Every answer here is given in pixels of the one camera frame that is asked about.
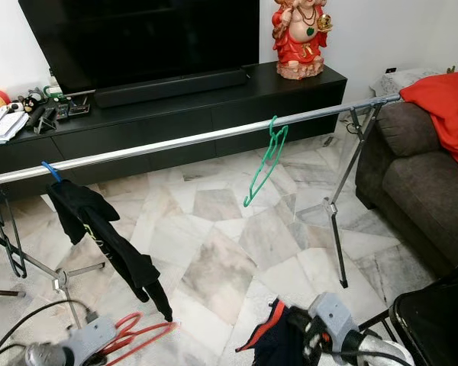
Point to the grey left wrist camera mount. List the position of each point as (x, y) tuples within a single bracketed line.
[(94, 339)]

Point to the black soundbar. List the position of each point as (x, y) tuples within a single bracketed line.
[(172, 88)]

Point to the red laughing buddha statue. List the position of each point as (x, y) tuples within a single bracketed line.
[(300, 46)]

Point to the red blanket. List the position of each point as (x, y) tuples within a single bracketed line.
[(443, 107)]

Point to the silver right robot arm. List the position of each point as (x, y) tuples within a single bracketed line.
[(378, 352)]

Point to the grey patterned cushion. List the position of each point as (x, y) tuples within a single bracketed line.
[(401, 80)]

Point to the black flat television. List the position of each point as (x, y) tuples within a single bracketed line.
[(137, 38)]

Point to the dark brown fabric sofa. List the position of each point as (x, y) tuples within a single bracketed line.
[(420, 194)]

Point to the silver metal clothes rack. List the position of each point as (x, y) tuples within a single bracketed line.
[(183, 141)]

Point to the green and white bottle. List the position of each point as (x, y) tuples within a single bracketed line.
[(53, 86)]

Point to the small black desk clock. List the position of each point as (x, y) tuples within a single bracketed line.
[(76, 107)]

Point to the black tv console cabinet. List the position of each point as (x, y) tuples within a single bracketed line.
[(206, 110)]

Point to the blue plastic hanger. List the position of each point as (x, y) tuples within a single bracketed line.
[(51, 171)]

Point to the small panda toy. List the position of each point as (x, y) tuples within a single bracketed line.
[(33, 101)]

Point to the black t-shirt with logo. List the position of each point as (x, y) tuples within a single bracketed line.
[(91, 221)]

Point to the black remote control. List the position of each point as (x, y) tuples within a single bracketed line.
[(43, 119)]

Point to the stack of books and papers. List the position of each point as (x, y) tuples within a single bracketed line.
[(4, 126)]

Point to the navy shirt with red collar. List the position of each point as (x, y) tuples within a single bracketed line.
[(275, 347)]

